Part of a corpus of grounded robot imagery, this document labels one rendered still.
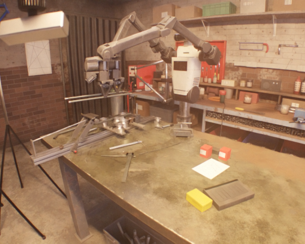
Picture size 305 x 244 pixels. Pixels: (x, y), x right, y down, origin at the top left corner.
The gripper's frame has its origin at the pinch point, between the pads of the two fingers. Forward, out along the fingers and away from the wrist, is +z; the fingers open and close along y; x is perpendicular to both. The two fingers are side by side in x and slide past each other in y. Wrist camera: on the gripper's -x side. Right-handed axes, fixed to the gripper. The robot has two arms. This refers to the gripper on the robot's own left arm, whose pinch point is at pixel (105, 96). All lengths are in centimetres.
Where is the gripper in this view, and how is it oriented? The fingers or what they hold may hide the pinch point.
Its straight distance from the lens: 110.9
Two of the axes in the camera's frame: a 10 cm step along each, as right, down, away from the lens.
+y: 5.9, 2.5, -7.7
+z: 0.0, 9.5, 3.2
